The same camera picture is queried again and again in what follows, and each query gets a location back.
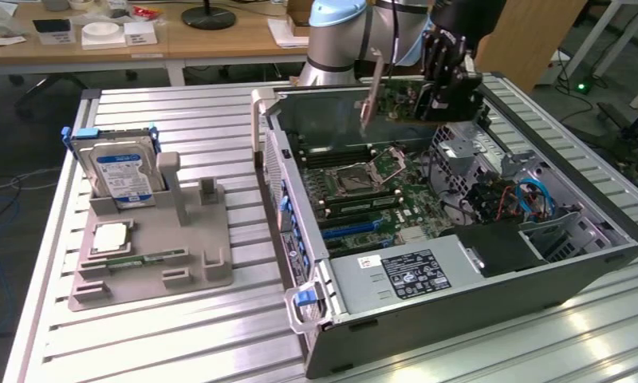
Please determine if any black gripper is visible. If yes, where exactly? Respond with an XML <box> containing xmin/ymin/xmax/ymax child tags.
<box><xmin>419</xmin><ymin>0</ymin><xmax>507</xmax><ymax>95</ymax></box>

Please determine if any green graphics card with bracket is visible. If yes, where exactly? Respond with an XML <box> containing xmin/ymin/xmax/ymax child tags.
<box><xmin>358</xmin><ymin>46</ymin><xmax>484</xmax><ymax>140</ymax></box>

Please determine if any wooden cabinet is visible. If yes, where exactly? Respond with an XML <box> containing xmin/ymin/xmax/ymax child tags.
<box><xmin>470</xmin><ymin>0</ymin><xmax>588</xmax><ymax>91</ymax></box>

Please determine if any cardboard box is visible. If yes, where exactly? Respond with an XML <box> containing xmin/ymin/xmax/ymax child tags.
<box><xmin>286</xmin><ymin>0</ymin><xmax>314</xmax><ymax>27</ymax></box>

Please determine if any white paper stack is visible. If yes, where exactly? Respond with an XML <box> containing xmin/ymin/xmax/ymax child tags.
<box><xmin>266</xmin><ymin>18</ymin><xmax>312</xmax><ymax>49</ymax></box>

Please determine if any silver metal disk bay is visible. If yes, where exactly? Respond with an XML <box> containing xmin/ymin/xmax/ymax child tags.
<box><xmin>430</xmin><ymin>119</ymin><xmax>511</xmax><ymax>193</ymax></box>

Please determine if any metal socket cover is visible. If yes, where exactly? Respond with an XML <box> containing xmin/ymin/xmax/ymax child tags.
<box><xmin>368</xmin><ymin>145</ymin><xmax>414</xmax><ymax>184</ymax></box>

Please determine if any CPU socket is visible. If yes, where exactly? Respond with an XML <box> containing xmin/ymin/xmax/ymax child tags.
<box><xmin>332</xmin><ymin>162</ymin><xmax>376</xmax><ymax>195</ymax></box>

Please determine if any wooden desk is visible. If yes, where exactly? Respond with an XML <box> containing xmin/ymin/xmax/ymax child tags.
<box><xmin>0</xmin><ymin>0</ymin><xmax>458</xmax><ymax>87</ymax></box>

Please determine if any black round monitor base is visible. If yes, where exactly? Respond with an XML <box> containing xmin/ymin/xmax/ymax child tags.
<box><xmin>179</xmin><ymin>0</ymin><xmax>238</xmax><ymax>31</ymax></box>

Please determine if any green motherboard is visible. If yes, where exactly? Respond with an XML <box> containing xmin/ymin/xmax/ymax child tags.
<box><xmin>296</xmin><ymin>143</ymin><xmax>458</xmax><ymax>260</ymax></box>

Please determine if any black RAM stick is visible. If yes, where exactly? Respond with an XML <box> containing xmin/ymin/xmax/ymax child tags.
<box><xmin>323</xmin><ymin>193</ymin><xmax>400</xmax><ymax>219</ymax></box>

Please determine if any blue expansion slot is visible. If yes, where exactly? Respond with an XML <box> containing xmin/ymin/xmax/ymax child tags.
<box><xmin>320</xmin><ymin>221</ymin><xmax>387</xmax><ymax>241</ymax></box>

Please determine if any red package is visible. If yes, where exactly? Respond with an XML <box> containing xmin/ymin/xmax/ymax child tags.
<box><xmin>128</xmin><ymin>4</ymin><xmax>164</xmax><ymax>23</ymax></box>

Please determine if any white labelled box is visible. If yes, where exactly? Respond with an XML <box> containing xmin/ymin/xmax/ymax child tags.
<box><xmin>122</xmin><ymin>20</ymin><xmax>158</xmax><ymax>47</ymax></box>

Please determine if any white round dish block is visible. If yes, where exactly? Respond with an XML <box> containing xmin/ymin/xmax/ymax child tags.
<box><xmin>80</xmin><ymin>22</ymin><xmax>127</xmax><ymax>51</ymax></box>

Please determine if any grey power supply unit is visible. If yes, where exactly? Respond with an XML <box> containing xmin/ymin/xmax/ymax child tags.
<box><xmin>326</xmin><ymin>235</ymin><xmax>490</xmax><ymax>316</ymax></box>

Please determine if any hard disk in blue carrier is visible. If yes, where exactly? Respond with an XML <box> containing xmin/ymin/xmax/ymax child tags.
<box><xmin>60</xmin><ymin>125</ymin><xmax>163</xmax><ymax>211</ymax></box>

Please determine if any black and white box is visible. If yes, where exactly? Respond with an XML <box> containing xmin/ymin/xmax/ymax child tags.
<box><xmin>31</xmin><ymin>18</ymin><xmax>75</xmax><ymax>45</ymax></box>

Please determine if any black open PC case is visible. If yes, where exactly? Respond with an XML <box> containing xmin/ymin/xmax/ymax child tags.
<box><xmin>248</xmin><ymin>77</ymin><xmax>638</xmax><ymax>380</ymax></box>

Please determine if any black office chair base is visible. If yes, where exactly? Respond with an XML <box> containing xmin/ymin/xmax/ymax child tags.
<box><xmin>7</xmin><ymin>69</ymin><xmax>139</xmax><ymax>119</ymax></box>

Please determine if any grey parts rack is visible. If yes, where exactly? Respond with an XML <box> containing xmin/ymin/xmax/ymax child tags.
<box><xmin>66</xmin><ymin>151</ymin><xmax>235</xmax><ymax>313</ymax></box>

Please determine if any green RAM stick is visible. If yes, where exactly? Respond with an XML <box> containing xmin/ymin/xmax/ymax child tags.
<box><xmin>103</xmin><ymin>249</ymin><xmax>186</xmax><ymax>268</ymax></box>

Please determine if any silver CPU chip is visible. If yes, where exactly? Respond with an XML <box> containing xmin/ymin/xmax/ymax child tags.
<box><xmin>91</xmin><ymin>224</ymin><xmax>132</xmax><ymax>253</ymax></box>

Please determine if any red wire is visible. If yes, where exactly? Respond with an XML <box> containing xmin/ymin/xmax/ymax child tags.
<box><xmin>495</xmin><ymin>185</ymin><xmax>512</xmax><ymax>219</ymax></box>

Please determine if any blue wire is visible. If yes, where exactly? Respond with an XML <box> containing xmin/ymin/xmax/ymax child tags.
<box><xmin>512</xmin><ymin>179</ymin><xmax>558</xmax><ymax>219</ymax></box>

